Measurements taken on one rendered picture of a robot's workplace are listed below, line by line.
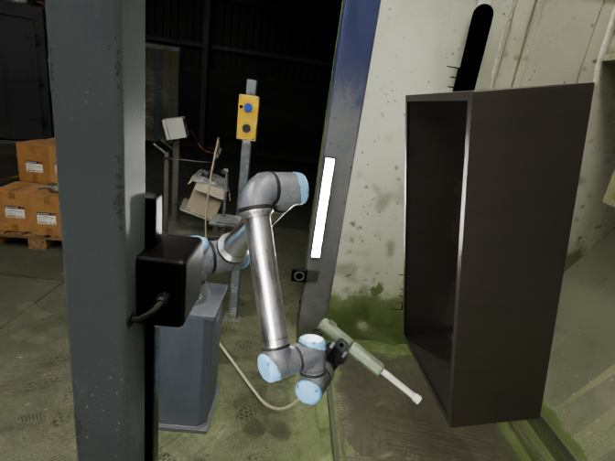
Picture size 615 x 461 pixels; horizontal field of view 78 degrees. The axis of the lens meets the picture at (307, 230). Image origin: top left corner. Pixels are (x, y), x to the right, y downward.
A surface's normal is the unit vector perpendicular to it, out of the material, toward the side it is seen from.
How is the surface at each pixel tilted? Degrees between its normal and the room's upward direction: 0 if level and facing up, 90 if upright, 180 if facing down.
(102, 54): 90
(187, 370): 90
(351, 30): 90
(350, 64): 90
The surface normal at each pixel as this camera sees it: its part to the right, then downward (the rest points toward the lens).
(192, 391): 0.02, 0.31
